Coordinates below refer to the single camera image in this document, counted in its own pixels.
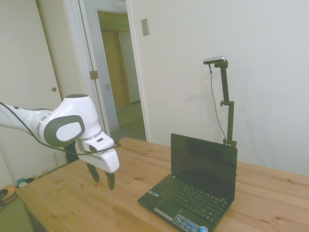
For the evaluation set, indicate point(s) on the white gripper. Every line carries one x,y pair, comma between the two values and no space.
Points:
108,160

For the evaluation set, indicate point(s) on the black Asus laptop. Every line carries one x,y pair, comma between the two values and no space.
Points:
193,183

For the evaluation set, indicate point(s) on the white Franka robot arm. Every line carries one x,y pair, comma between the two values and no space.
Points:
72,113

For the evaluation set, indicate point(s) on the small wooden rack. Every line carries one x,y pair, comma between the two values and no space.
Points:
54,164

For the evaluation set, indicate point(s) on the teal cup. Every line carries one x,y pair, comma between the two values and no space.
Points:
21,182

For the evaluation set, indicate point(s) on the metal door latch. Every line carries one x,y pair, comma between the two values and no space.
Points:
107,86

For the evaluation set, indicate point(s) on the orange and green bowl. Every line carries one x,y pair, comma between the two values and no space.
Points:
7,193

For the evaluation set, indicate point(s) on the brass door hinge plate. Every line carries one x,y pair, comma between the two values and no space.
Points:
94,75

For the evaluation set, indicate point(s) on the wooden hallway door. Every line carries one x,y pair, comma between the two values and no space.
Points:
113,70

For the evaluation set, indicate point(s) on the white open door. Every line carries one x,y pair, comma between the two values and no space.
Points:
79,48

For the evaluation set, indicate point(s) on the black jointed camera stand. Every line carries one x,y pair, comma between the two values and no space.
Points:
228,106

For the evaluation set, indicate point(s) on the beige wall switch plate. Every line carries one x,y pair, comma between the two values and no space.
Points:
145,27

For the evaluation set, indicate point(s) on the grey stereo camera on stand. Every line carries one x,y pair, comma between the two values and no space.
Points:
214,59

